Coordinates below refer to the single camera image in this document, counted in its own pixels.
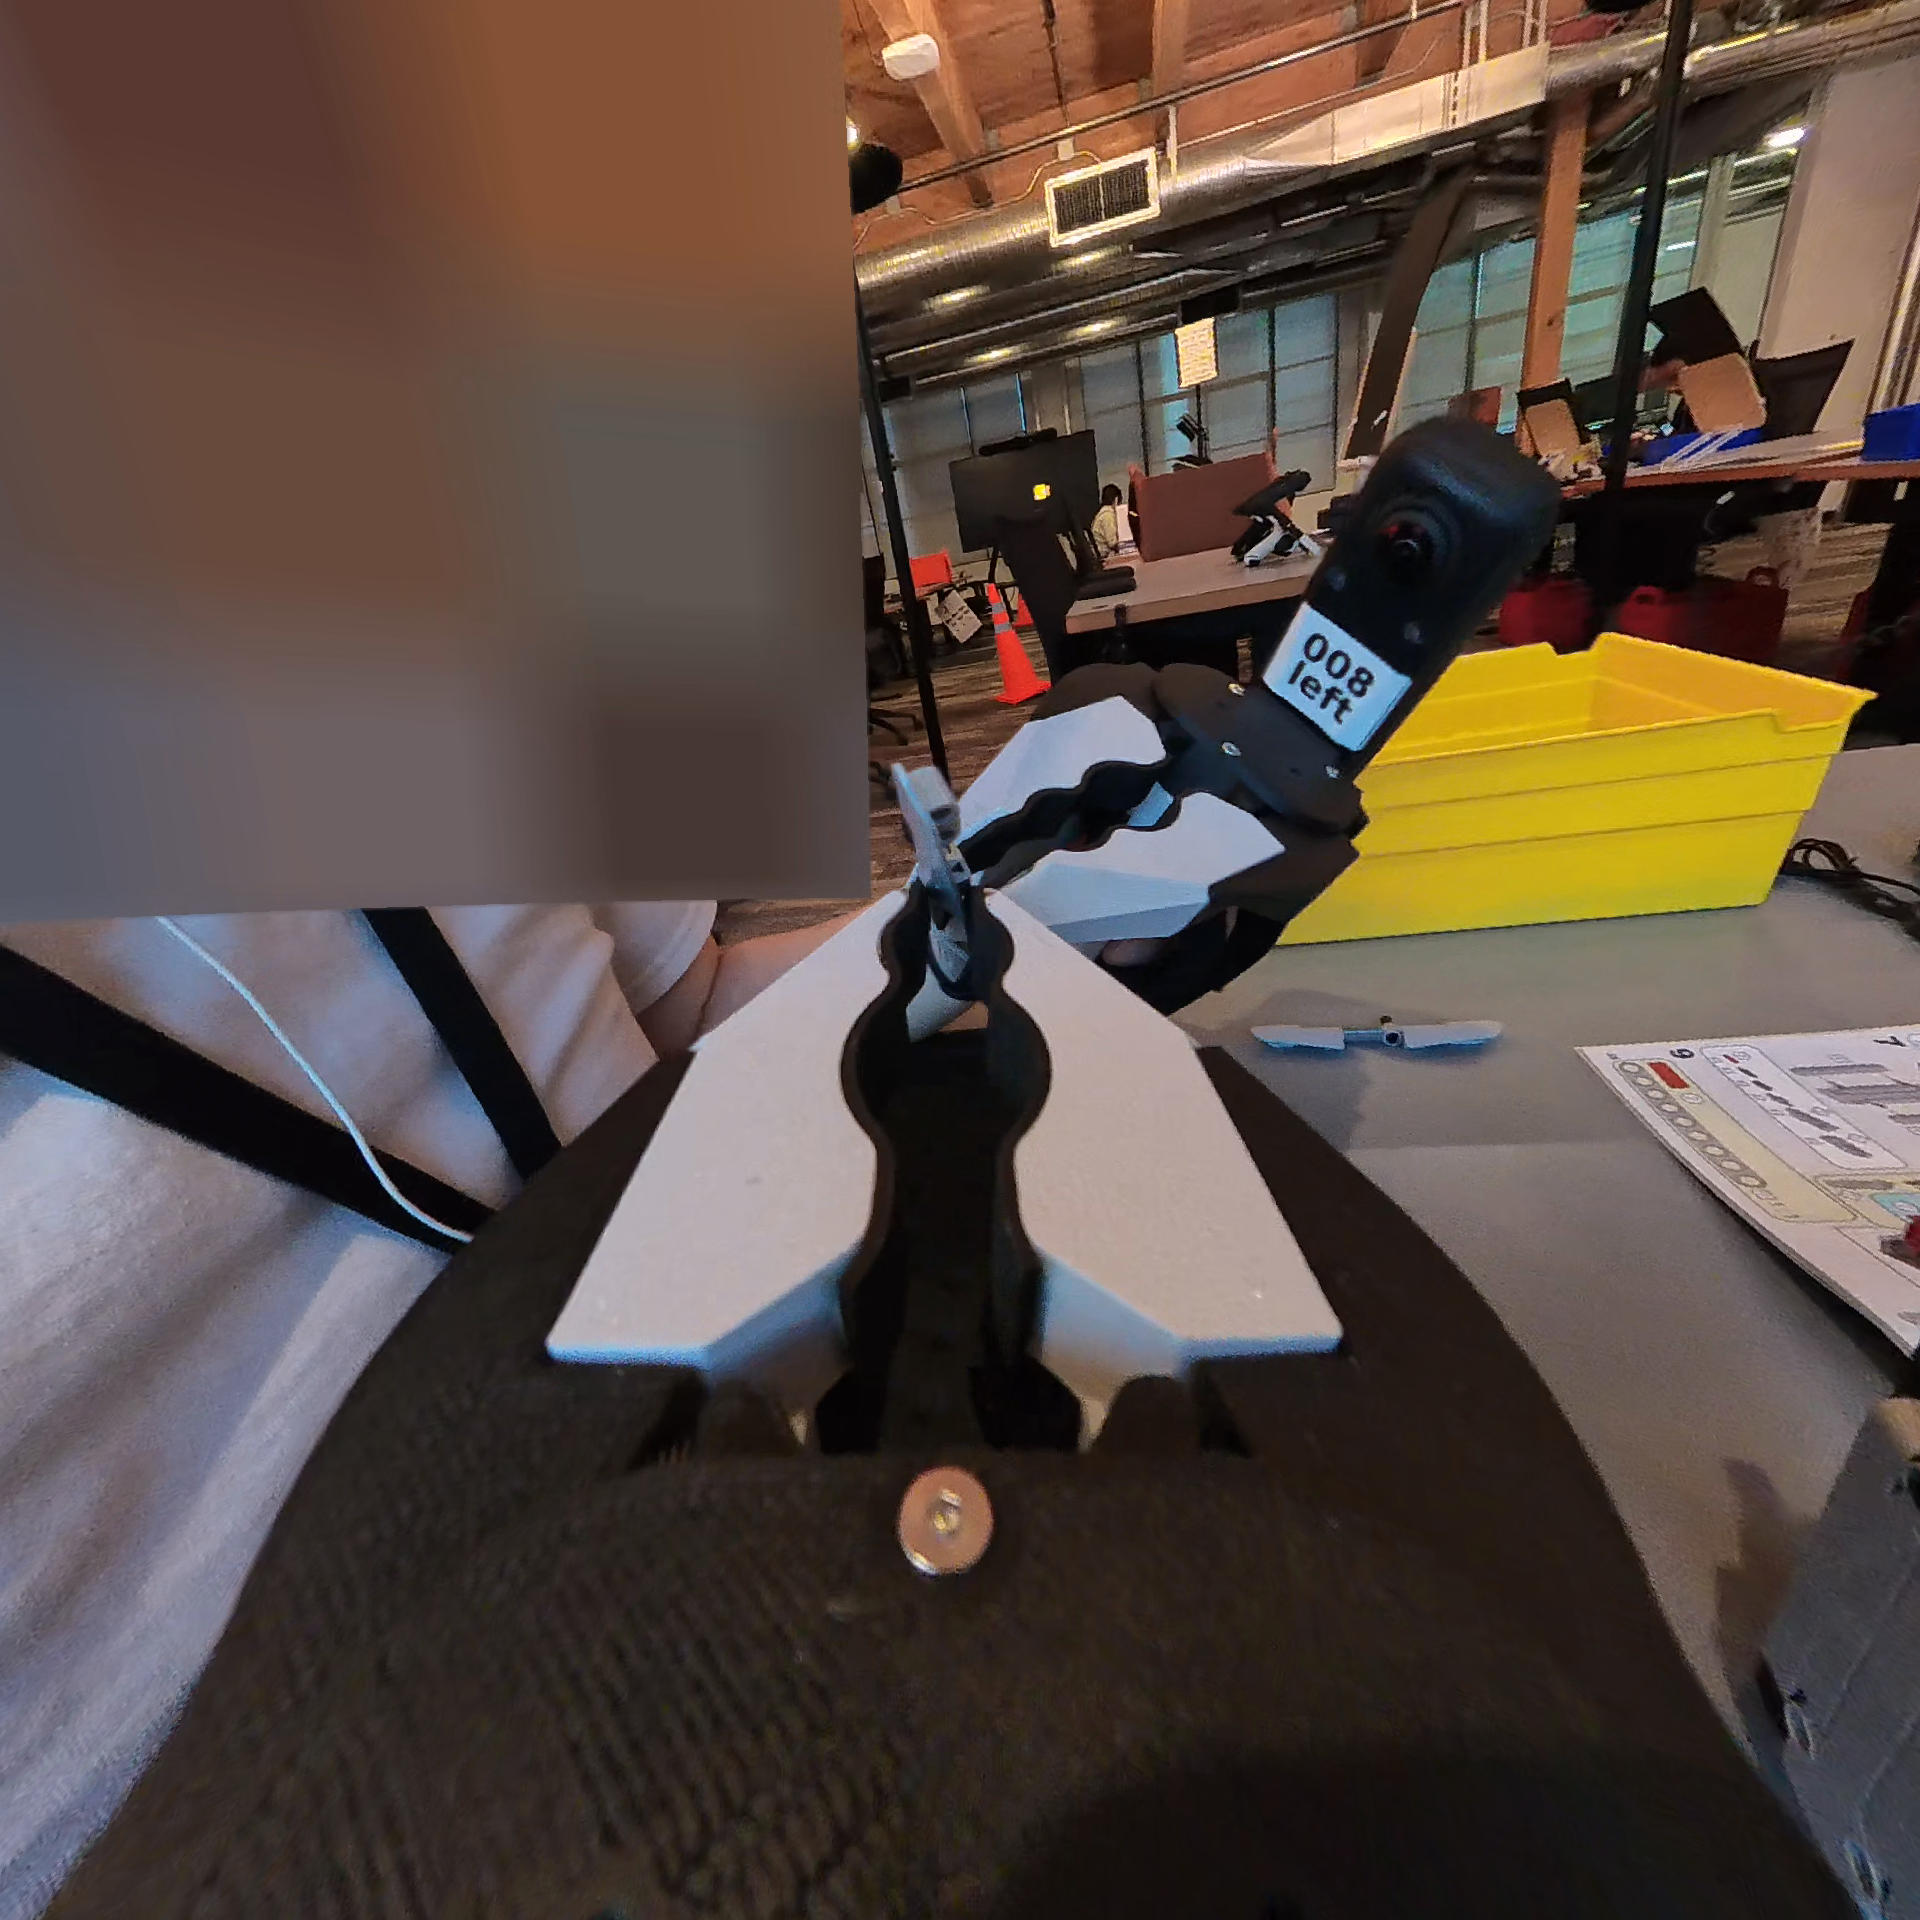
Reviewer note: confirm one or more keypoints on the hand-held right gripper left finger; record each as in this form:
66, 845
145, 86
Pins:
720, 1214

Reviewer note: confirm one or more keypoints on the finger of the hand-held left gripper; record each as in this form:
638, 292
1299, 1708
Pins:
1171, 863
1073, 743

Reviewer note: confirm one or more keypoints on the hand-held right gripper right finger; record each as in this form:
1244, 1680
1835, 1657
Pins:
1171, 1214

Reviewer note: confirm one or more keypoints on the small grey building beam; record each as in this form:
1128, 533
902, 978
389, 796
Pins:
938, 839

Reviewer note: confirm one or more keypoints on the person's left forearm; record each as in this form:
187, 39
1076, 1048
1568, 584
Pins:
796, 967

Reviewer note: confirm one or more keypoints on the grey desk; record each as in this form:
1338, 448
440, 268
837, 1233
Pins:
1499, 1201

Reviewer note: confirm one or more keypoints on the orange traffic cone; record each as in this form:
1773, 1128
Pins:
1017, 662

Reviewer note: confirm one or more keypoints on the spare hand-held gripper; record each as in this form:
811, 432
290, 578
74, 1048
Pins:
1272, 525

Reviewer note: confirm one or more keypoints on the hanging printed paper sign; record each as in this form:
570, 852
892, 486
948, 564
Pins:
957, 615

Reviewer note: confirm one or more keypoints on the grey office table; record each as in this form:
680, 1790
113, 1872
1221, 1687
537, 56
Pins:
1184, 585

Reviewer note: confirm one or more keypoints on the brown partition panel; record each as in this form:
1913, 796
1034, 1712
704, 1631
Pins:
1200, 503

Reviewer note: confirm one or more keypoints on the black monitor on stand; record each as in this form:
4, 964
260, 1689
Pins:
1019, 503

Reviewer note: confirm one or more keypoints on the yellow plastic bin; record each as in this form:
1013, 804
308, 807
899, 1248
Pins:
1589, 796

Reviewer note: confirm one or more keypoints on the black tripod pole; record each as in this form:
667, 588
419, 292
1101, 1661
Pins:
897, 495

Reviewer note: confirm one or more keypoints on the white hanging notice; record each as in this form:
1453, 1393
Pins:
1195, 354

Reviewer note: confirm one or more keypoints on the cardboard box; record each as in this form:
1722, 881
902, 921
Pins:
1722, 393

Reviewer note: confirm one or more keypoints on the black stand pole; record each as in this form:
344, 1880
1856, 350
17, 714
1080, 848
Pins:
1641, 301

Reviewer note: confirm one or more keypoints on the white ceiling air vent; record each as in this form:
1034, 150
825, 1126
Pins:
1101, 197

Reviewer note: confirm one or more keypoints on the person in white shirt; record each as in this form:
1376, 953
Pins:
149, 1425

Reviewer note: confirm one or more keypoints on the printed instruction sheet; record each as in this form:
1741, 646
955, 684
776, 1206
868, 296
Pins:
1800, 1154

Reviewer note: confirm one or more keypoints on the white ceiling sensor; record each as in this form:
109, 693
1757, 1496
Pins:
909, 56

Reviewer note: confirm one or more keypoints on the grey plastic robot assembly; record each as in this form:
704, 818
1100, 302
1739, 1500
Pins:
1860, 1652

